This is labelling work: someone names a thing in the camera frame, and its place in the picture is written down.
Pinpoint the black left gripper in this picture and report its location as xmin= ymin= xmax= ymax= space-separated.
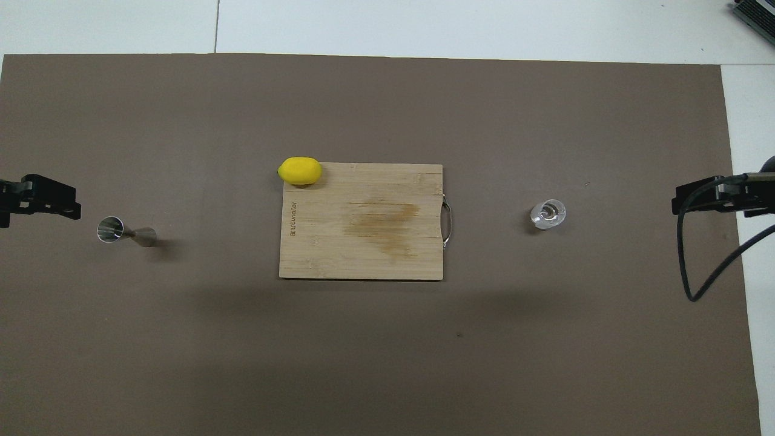
xmin=0 ymin=174 xmax=82 ymax=228

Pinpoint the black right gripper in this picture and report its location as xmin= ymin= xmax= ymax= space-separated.
xmin=672 ymin=156 xmax=775 ymax=219

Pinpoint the steel double jigger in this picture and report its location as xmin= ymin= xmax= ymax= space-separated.
xmin=97 ymin=216 xmax=158 ymax=248

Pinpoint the clear glass cup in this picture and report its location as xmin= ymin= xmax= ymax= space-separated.
xmin=530 ymin=199 xmax=567 ymax=231

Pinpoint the brown paper table mat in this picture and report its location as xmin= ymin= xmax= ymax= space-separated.
xmin=0 ymin=53 xmax=762 ymax=436

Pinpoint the grey ribbed device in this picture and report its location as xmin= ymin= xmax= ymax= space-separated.
xmin=730 ymin=0 xmax=775 ymax=38

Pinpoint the yellow lemon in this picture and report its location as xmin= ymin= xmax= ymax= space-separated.
xmin=277 ymin=157 xmax=323 ymax=187

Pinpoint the bamboo cutting board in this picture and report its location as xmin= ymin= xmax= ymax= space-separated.
xmin=279 ymin=162 xmax=452 ymax=281

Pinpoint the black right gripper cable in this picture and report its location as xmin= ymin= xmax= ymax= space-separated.
xmin=677 ymin=174 xmax=775 ymax=302

